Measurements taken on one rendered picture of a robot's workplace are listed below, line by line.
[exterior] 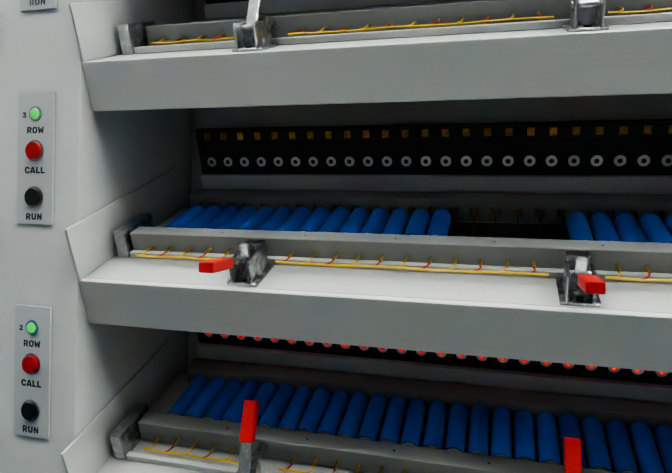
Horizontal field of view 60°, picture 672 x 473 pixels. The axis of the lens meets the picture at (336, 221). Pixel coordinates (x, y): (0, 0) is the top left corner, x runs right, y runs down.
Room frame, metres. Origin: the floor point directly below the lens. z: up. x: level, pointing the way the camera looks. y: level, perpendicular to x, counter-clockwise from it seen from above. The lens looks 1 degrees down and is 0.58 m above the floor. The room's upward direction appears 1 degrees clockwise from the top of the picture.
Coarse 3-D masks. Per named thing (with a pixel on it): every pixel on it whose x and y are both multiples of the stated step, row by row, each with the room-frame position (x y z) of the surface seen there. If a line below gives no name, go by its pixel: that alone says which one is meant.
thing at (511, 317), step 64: (576, 192) 0.57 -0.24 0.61; (640, 192) 0.56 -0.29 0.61; (128, 256) 0.57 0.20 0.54; (128, 320) 0.53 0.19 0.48; (192, 320) 0.51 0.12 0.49; (256, 320) 0.49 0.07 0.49; (320, 320) 0.47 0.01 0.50; (384, 320) 0.46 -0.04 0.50; (448, 320) 0.44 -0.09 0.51; (512, 320) 0.43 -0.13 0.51; (576, 320) 0.42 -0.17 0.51; (640, 320) 0.40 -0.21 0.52
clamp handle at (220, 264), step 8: (240, 248) 0.49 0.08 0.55; (248, 248) 0.49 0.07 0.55; (248, 256) 0.50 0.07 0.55; (200, 264) 0.43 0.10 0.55; (208, 264) 0.43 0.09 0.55; (216, 264) 0.43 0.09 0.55; (224, 264) 0.45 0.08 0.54; (232, 264) 0.46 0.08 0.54; (200, 272) 0.43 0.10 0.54; (208, 272) 0.43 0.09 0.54
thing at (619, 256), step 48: (144, 240) 0.56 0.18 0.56; (192, 240) 0.55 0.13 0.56; (240, 240) 0.53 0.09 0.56; (288, 240) 0.52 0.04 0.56; (336, 240) 0.51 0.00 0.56; (384, 240) 0.50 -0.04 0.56; (432, 240) 0.49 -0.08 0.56; (480, 240) 0.48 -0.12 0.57; (528, 240) 0.48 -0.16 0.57; (576, 240) 0.47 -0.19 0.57
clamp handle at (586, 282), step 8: (576, 264) 0.42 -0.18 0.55; (584, 264) 0.42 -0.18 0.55; (576, 272) 0.42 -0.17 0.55; (584, 272) 0.42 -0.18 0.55; (584, 280) 0.36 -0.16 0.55; (592, 280) 0.36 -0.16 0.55; (600, 280) 0.36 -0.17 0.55; (584, 288) 0.36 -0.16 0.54; (592, 288) 0.36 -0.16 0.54; (600, 288) 0.36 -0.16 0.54
